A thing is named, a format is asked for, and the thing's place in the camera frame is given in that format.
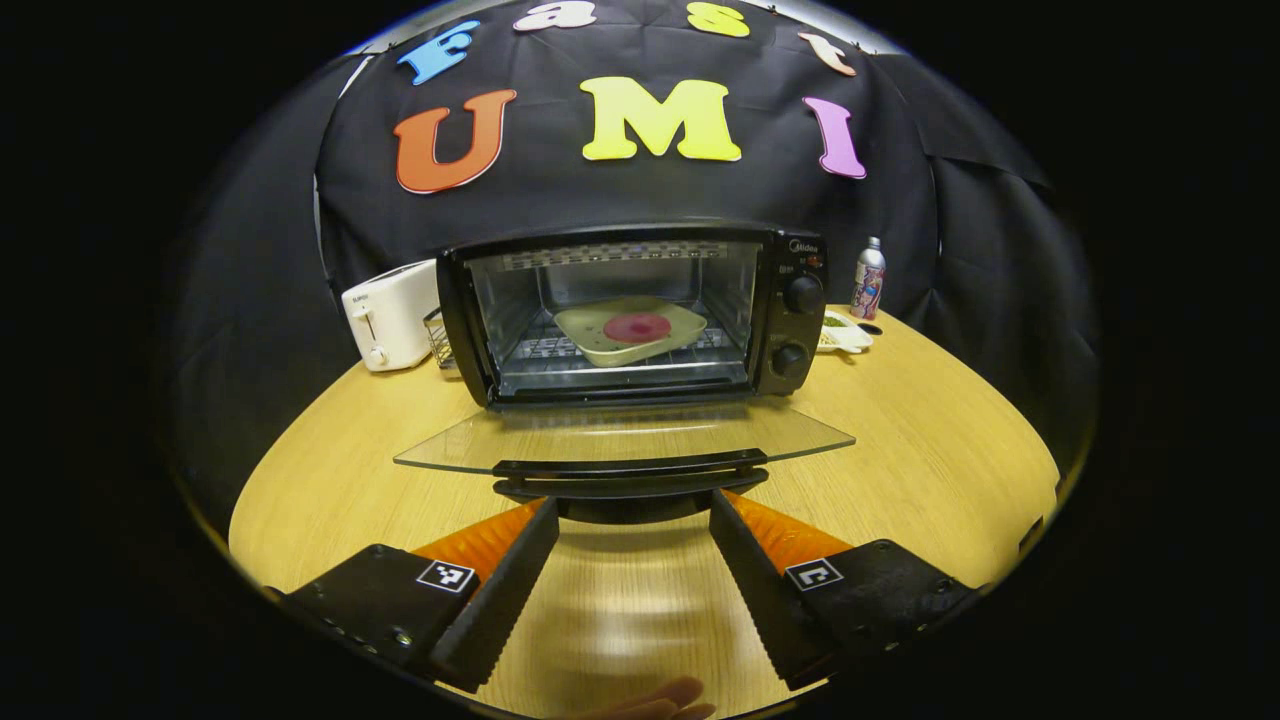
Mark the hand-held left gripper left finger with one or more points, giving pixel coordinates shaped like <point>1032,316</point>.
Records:
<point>500,620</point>

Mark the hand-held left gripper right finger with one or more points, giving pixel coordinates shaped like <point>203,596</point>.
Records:
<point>770,620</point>

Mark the black electric oven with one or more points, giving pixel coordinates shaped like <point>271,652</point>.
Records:
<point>790,330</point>

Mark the cream food tray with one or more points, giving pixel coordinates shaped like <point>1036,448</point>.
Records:
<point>590,335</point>

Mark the pink round food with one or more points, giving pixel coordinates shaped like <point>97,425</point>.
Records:
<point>637,327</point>

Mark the white divided snack dish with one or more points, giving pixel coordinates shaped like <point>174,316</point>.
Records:
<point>848,335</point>

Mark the white toaster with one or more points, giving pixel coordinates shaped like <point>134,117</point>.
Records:
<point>390,320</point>

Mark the silver bottle with colourful label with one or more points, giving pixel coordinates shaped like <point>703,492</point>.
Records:
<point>868,285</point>

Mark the black backdrop cloth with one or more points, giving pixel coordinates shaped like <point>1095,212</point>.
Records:
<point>950,250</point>

